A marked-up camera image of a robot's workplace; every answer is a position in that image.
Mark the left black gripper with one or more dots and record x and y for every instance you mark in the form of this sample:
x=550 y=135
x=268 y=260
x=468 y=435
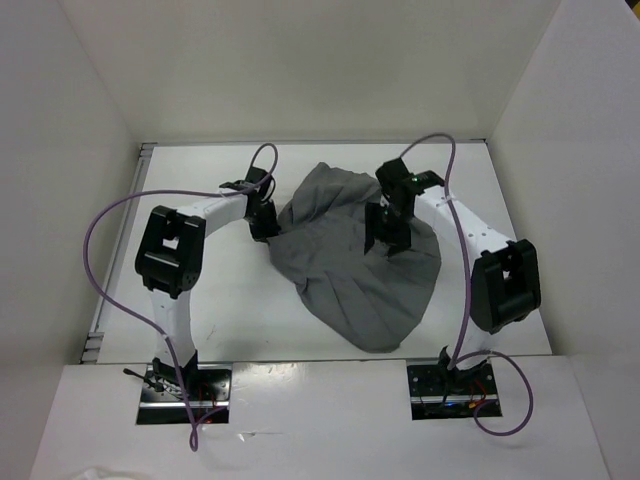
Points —
x=263 y=234

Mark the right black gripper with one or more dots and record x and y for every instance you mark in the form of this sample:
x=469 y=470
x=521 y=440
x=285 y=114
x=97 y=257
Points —
x=400 y=241

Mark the grey pleated skirt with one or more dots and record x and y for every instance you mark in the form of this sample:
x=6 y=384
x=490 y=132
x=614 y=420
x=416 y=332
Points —
x=371 y=299

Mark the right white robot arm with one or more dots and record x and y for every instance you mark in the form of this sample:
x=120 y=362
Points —
x=501 y=275

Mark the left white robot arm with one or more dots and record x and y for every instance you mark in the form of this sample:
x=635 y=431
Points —
x=170 y=262

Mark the white crumpled plastic bag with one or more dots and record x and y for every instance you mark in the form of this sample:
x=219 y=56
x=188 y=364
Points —
x=103 y=473

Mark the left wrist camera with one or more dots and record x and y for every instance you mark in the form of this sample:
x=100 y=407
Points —
x=260 y=182

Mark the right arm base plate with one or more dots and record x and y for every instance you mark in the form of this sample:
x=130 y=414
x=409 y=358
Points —
x=434 y=396

